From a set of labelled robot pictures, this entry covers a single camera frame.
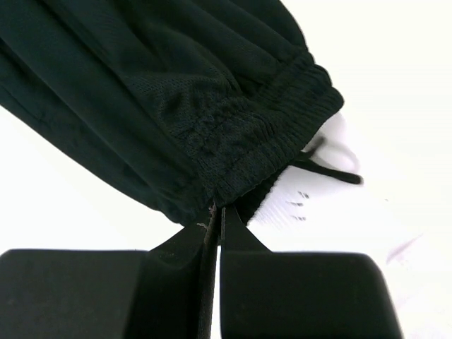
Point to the black shorts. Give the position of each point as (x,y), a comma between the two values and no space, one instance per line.
(184,106)

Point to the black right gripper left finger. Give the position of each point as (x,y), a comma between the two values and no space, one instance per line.
(166,292)

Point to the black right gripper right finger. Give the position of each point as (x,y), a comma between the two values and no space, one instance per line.
(266,294)

